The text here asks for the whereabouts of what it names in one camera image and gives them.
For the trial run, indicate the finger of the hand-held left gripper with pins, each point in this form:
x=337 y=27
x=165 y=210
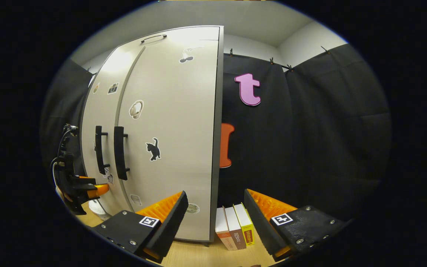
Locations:
x=96 y=190

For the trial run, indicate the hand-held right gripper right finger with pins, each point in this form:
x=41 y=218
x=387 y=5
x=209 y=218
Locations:
x=260 y=226

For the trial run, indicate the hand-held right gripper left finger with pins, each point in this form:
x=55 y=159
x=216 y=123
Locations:
x=174 y=226

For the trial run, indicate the white cabinet door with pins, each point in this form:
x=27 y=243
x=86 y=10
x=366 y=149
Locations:
x=89 y=118
x=176 y=111

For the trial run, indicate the white and grey shoe cabinet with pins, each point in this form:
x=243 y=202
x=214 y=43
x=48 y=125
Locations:
x=217 y=148

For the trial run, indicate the white cabinet drawer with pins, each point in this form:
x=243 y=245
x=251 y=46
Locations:
x=191 y=34

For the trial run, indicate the yellow book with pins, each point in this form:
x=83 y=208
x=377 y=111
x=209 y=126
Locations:
x=245 y=222

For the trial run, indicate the white plush toy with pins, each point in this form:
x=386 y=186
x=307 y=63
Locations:
x=96 y=210

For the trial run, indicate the black backdrop cloth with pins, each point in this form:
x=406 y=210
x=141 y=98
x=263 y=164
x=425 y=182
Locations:
x=310 y=129

